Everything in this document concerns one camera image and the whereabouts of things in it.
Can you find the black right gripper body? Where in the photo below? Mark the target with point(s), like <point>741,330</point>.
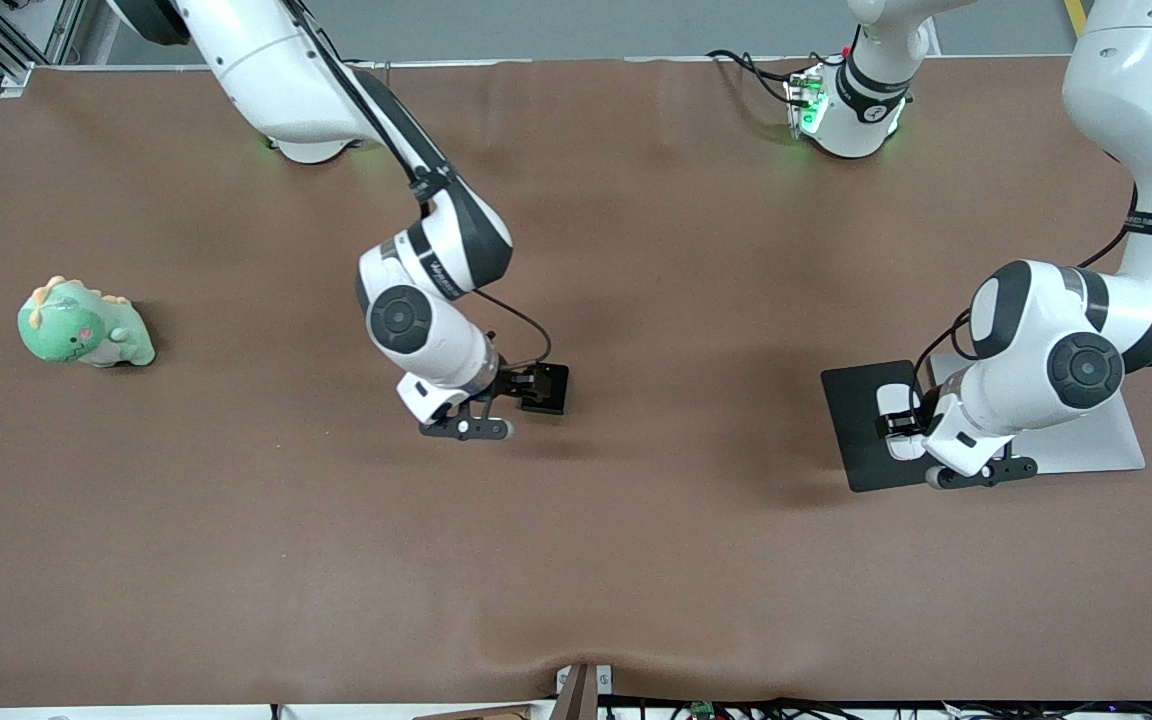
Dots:
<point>514,383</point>

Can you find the white computer mouse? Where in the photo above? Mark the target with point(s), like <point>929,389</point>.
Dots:
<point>896,398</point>

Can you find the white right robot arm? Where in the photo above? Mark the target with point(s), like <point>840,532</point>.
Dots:
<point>276,60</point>

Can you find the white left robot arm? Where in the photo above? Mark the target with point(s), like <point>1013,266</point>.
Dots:
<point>1036,340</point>

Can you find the black mouse pad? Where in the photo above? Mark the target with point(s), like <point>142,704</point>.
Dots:
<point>851,430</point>

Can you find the silver laptop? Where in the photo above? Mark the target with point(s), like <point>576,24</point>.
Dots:
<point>1086,450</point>

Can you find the brown table cover sheet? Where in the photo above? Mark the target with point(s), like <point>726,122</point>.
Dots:
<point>336,550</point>

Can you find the green dinosaur plush toy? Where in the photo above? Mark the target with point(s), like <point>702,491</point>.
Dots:
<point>66,330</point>

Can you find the small metal table bracket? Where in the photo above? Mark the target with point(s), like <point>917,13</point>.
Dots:
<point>603,680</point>

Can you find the brown wooden post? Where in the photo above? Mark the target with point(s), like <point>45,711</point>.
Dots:
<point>581,700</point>

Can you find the aluminium frame corner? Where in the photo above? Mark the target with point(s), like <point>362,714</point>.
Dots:
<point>18,75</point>

